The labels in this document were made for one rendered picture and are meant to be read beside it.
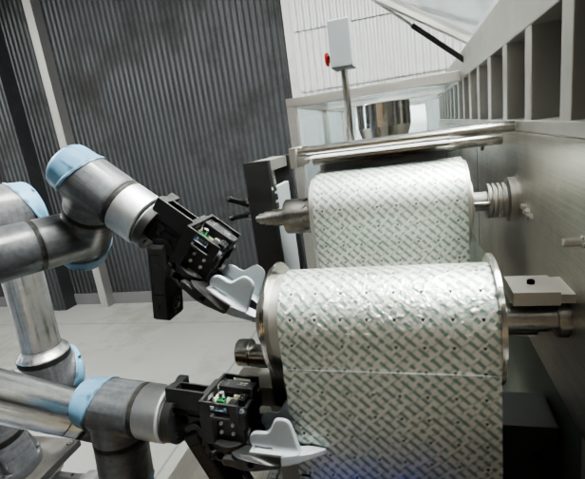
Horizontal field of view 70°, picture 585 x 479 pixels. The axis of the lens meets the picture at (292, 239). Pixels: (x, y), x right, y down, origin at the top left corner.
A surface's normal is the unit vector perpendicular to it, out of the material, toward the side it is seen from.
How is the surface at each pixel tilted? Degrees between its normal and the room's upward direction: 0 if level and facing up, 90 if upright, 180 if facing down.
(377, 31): 90
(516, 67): 90
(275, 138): 90
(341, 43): 90
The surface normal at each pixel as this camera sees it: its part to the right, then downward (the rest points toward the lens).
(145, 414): -0.29, -0.29
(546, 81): -0.26, 0.27
